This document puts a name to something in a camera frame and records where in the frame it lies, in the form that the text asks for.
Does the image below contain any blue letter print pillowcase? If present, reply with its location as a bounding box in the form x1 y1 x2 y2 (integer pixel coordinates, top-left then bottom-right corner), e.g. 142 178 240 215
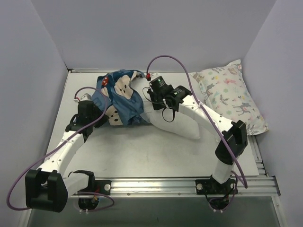
91 69 149 126

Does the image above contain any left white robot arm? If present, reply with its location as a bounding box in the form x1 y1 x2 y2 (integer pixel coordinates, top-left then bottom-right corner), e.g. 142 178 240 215
25 100 108 212

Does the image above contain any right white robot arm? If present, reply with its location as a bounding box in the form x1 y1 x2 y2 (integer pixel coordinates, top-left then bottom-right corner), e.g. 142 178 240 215
147 76 248 193

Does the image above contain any white floral deer pillow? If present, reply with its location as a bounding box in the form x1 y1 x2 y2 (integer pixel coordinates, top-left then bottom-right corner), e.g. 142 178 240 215
189 59 269 136

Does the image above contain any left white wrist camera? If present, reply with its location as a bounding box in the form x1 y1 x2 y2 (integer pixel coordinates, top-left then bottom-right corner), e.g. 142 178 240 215
74 93 91 103

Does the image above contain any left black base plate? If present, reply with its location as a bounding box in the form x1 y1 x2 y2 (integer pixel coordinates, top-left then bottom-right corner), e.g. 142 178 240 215
68 179 112 196

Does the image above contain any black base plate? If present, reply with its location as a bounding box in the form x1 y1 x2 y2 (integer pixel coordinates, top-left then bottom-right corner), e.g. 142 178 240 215
68 179 112 196
195 179 238 195

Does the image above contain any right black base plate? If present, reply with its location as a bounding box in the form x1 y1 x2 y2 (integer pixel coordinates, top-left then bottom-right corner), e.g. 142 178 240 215
195 179 238 195

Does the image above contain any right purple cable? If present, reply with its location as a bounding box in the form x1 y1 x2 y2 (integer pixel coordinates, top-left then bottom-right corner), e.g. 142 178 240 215
146 55 249 189

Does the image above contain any aluminium front rail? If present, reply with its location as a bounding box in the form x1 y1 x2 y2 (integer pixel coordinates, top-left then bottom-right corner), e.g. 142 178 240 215
63 177 280 197

